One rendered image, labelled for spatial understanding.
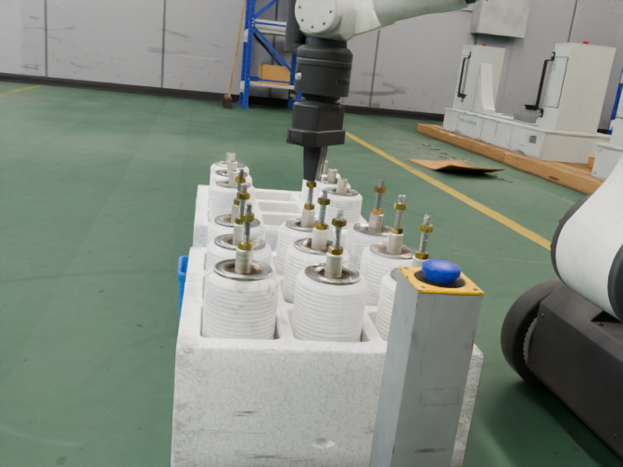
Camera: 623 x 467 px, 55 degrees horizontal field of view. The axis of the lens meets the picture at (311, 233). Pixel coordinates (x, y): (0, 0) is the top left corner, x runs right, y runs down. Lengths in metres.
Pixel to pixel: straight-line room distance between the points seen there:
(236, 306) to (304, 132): 0.32
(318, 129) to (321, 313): 0.31
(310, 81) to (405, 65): 6.51
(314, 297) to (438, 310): 0.20
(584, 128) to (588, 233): 3.43
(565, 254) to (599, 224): 0.06
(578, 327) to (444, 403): 0.38
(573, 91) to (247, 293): 3.54
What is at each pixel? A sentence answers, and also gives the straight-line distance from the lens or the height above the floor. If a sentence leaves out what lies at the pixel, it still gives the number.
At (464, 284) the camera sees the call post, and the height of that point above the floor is 0.31.
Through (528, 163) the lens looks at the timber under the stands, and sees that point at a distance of 4.02.
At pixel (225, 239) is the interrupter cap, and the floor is 0.25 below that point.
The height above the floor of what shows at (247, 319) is 0.20.
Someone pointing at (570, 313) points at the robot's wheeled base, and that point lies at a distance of 1.02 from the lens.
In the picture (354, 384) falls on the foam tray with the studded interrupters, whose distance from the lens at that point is 0.78.
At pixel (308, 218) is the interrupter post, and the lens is 1.00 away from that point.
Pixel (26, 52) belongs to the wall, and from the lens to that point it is 7.26.
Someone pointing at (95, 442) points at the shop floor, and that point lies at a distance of 0.90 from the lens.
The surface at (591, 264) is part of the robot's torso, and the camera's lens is 0.77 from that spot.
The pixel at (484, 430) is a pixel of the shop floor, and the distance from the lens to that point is 1.01.
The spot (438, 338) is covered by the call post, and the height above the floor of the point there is 0.26.
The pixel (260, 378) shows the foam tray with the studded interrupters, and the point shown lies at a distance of 0.76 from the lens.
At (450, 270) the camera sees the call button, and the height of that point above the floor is 0.33.
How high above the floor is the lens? 0.52
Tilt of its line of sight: 16 degrees down
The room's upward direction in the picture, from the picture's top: 6 degrees clockwise
